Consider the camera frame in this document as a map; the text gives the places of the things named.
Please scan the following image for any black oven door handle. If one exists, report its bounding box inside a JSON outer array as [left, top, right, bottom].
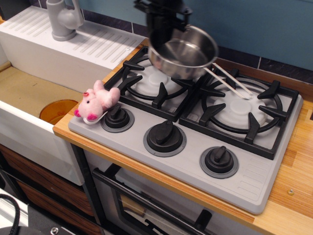
[[92, 164, 212, 235]]

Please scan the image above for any grey toy stove top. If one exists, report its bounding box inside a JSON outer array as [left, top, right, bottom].
[[68, 47, 303, 214]]

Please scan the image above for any black stove knob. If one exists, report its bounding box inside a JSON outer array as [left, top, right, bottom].
[[143, 120, 187, 158], [200, 146, 239, 179], [101, 105, 134, 133]]

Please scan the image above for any black right burner grate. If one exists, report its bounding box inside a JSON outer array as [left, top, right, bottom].
[[179, 69, 303, 160]]

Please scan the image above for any black right stove knob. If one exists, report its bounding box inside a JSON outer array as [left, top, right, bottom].
[[200, 146, 239, 179]]

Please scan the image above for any orange sink drain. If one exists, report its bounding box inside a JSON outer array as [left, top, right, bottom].
[[39, 99, 78, 125]]

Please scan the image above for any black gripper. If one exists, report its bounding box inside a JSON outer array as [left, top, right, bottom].
[[134, 0, 192, 48]]

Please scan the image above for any black burner grate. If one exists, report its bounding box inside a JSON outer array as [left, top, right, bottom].
[[104, 46, 209, 122], [179, 69, 303, 160]]

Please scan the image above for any wooden drawer cabinet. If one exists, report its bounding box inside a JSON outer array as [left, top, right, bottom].
[[0, 145, 102, 235]]

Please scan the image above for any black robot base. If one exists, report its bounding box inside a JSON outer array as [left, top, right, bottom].
[[0, 201, 78, 235]]

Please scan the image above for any stainless steel pan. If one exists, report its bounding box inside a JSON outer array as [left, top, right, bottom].
[[148, 25, 253, 100]]

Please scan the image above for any pink stuffed pig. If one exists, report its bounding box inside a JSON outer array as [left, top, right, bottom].
[[74, 80, 121, 122]]

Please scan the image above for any black left stove knob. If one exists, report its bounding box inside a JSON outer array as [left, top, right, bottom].
[[101, 105, 134, 133]]

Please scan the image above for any grey toy faucet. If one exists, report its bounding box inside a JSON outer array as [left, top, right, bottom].
[[46, 0, 84, 41]]

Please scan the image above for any black left burner grate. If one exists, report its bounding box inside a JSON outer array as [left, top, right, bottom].
[[104, 46, 209, 122]]

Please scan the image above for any black middle stove knob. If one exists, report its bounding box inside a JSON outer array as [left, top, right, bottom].
[[143, 120, 187, 158]]

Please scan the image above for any white toy sink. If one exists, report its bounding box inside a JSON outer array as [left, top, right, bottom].
[[0, 6, 144, 186]]

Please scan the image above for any black braided cable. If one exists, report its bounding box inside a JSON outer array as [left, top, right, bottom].
[[0, 193, 22, 235]]

